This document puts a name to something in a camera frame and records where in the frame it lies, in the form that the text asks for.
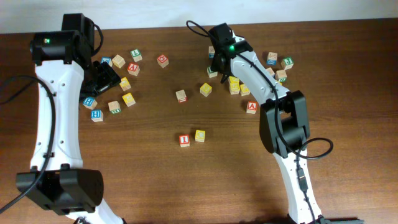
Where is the yellow block centre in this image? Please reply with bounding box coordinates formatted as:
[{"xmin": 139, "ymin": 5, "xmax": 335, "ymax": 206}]
[{"xmin": 200, "ymin": 83, "xmax": 212, "ymax": 97}]

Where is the yellow block left lower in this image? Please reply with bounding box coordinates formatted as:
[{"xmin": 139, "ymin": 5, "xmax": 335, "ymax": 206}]
[{"xmin": 122, "ymin": 93, "xmax": 136, "ymax": 107}]

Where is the wooden block green R side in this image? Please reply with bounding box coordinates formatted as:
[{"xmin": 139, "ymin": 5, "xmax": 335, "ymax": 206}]
[{"xmin": 275, "ymin": 70, "xmax": 287, "ymax": 83}]

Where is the wooden block blue corner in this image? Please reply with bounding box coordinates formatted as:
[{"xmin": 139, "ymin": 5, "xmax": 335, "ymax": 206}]
[{"xmin": 266, "ymin": 68, "xmax": 275, "ymax": 76}]

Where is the green L block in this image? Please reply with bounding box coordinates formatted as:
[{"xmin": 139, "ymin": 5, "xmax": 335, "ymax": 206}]
[{"xmin": 130, "ymin": 49, "xmax": 142, "ymax": 62}]

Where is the wooden block blue X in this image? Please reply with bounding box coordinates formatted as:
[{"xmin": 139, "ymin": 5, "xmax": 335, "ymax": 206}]
[{"xmin": 266, "ymin": 52, "xmax": 277, "ymax": 65}]

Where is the yellow block cluster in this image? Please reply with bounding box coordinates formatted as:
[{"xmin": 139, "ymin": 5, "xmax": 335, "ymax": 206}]
[
  {"xmin": 229, "ymin": 83, "xmax": 240, "ymax": 95},
  {"xmin": 228, "ymin": 76, "xmax": 240, "ymax": 84},
  {"xmin": 240, "ymin": 84, "xmax": 251, "ymax": 96}
]

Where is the red A block right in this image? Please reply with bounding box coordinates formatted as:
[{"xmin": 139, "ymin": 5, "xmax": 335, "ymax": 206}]
[{"xmin": 246, "ymin": 101, "xmax": 258, "ymax": 114}]

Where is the red I block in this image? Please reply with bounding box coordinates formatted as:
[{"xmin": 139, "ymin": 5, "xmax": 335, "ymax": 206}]
[{"xmin": 179, "ymin": 134, "xmax": 190, "ymax": 147}]

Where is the yellow block left upper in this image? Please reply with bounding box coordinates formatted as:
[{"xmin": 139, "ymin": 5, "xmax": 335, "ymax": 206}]
[{"xmin": 119, "ymin": 77, "xmax": 131, "ymax": 91}]

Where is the plain wooden block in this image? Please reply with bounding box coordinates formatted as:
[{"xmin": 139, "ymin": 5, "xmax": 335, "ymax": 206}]
[{"xmin": 112, "ymin": 55, "xmax": 126, "ymax": 68}]

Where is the yellow block cluster lower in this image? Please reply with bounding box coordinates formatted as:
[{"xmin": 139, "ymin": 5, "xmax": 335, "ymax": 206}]
[{"xmin": 229, "ymin": 83, "xmax": 240, "ymax": 95}]

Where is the green J block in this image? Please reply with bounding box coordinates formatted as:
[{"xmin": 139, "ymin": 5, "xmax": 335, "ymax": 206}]
[{"xmin": 281, "ymin": 57, "xmax": 294, "ymax": 70}]

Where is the yellow block cluster upper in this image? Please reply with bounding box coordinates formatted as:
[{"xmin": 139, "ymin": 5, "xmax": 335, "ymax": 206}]
[{"xmin": 228, "ymin": 76, "xmax": 240, "ymax": 84}]

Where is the yellow block cluster right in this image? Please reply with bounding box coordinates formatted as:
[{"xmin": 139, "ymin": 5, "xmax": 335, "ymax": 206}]
[{"xmin": 240, "ymin": 84, "xmax": 251, "ymax": 96}]

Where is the blue H block lower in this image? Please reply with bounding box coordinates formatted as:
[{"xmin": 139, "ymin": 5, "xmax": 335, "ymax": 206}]
[{"xmin": 91, "ymin": 110, "xmax": 104, "ymax": 122}]

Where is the red round symbol block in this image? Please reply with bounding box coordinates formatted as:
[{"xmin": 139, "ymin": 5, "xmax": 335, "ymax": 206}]
[{"xmin": 157, "ymin": 54, "xmax": 169, "ymax": 68}]

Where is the blue 5 block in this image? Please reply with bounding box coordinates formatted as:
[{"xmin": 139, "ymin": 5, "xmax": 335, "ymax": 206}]
[{"xmin": 100, "ymin": 57, "xmax": 113, "ymax": 67}]

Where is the red a block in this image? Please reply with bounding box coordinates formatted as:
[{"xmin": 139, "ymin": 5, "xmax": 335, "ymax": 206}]
[
  {"xmin": 127, "ymin": 63, "xmax": 140, "ymax": 76},
  {"xmin": 246, "ymin": 101, "xmax": 258, "ymax": 114}
]

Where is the wooden block blue side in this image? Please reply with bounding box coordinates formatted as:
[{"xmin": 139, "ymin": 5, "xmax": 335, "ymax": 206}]
[{"xmin": 208, "ymin": 46, "xmax": 215, "ymax": 58}]

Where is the red A block left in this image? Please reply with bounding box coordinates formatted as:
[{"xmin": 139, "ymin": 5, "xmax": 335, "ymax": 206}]
[{"xmin": 127, "ymin": 63, "xmax": 140, "ymax": 76}]

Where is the blue H block upper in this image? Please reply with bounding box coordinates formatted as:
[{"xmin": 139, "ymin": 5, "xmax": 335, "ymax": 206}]
[{"xmin": 83, "ymin": 97, "xmax": 98, "ymax": 110}]

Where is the yellow C block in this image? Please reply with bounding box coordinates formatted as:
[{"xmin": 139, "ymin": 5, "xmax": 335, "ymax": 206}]
[{"xmin": 195, "ymin": 129, "xmax": 206, "ymax": 142}]

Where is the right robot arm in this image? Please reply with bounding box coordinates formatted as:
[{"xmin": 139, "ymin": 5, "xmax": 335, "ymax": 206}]
[{"xmin": 206, "ymin": 24, "xmax": 326, "ymax": 223}]

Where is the wooden block red side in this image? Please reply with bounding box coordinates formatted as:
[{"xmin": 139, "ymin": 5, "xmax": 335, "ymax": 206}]
[{"xmin": 175, "ymin": 90, "xmax": 187, "ymax": 103}]

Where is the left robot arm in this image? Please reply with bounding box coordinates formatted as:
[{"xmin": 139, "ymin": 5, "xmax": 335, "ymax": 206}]
[{"xmin": 16, "ymin": 13, "xmax": 123, "ymax": 223}]

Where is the green Z block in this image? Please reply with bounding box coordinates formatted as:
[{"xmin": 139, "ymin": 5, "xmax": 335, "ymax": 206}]
[{"xmin": 207, "ymin": 67, "xmax": 218, "ymax": 78}]

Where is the blue h block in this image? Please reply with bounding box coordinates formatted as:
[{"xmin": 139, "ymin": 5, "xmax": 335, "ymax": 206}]
[
  {"xmin": 91, "ymin": 110, "xmax": 104, "ymax": 122},
  {"xmin": 83, "ymin": 97, "xmax": 98, "ymax": 110}
]

